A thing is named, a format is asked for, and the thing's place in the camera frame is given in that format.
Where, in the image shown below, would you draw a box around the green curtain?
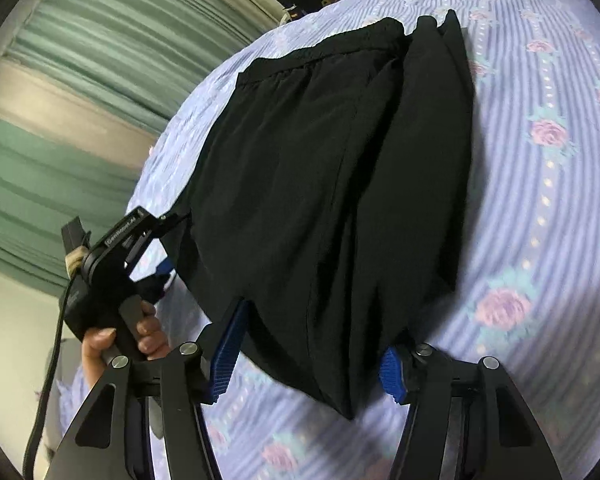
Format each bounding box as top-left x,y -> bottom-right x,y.
2,0 -> 276,133
0,110 -> 148,288

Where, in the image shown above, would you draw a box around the person's left hand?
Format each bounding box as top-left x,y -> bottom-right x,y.
81,301 -> 172,392

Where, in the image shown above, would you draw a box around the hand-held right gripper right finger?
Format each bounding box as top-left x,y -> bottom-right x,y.
379,341 -> 564,480

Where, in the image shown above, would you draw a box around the white sheer curtain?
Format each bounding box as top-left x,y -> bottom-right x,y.
0,52 -> 183,173

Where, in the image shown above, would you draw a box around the black cable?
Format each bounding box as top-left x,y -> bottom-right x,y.
22,270 -> 83,480

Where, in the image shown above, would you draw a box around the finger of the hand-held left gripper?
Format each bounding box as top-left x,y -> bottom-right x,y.
130,259 -> 175,307
146,211 -> 193,252

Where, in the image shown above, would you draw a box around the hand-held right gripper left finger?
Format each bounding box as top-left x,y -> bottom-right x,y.
52,299 -> 254,480

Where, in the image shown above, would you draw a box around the black pants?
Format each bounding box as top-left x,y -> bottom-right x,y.
172,10 -> 477,422

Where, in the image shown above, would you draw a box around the bed with purple floral sheet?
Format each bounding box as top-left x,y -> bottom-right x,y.
55,0 -> 600,480

